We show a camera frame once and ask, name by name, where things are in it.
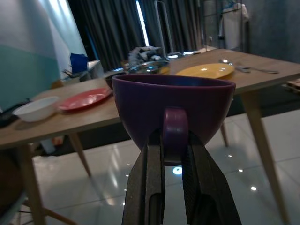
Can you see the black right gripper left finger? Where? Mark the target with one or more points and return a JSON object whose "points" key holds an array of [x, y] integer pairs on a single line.
{"points": [[145, 182]]}

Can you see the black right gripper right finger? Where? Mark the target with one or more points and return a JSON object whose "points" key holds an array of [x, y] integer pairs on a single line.
{"points": [[206, 187]]}

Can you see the light wooden table leg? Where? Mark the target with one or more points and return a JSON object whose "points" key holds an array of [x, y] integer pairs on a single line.
{"points": [[79, 152], [260, 131], [224, 134], [32, 182]]}

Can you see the red round plate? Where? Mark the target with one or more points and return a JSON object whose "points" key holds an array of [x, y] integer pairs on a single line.
{"points": [[84, 99]]}

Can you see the dark round cup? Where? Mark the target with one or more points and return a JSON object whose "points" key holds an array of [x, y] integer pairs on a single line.
{"points": [[110, 80]]}

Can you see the shiny steel bowl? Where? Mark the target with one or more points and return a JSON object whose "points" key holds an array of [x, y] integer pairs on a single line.
{"points": [[147, 66]]}

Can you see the yellow round plate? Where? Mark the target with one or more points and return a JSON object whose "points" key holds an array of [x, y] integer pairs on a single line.
{"points": [[206, 70]]}

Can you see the white side cabinet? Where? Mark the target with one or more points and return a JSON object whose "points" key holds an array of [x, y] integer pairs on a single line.
{"points": [[95, 69]]}

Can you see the metal spoon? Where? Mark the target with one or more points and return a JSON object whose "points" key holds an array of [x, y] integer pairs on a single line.
{"points": [[225, 62]]}

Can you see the metal fork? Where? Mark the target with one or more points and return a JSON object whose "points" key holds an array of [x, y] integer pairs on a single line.
{"points": [[255, 69]]}

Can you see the grey crumpled cloth pile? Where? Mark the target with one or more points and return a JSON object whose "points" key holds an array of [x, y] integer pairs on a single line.
{"points": [[145, 53]]}

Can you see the white ceramic bowl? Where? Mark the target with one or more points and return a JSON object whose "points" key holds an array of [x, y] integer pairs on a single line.
{"points": [[35, 110]]}

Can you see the wooden pallet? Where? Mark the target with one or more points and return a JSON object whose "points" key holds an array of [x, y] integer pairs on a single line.
{"points": [[294, 83]]}

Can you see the blue bag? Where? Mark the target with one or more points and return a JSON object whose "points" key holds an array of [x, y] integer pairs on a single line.
{"points": [[78, 62]]}

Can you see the dark grey curtain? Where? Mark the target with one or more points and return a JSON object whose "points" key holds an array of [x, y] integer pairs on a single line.
{"points": [[112, 30]]}

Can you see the white hanging garment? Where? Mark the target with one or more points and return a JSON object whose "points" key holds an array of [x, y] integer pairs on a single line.
{"points": [[232, 28]]}

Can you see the white metal rack frame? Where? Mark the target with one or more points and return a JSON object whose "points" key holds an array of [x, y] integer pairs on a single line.
{"points": [[167, 28]]}

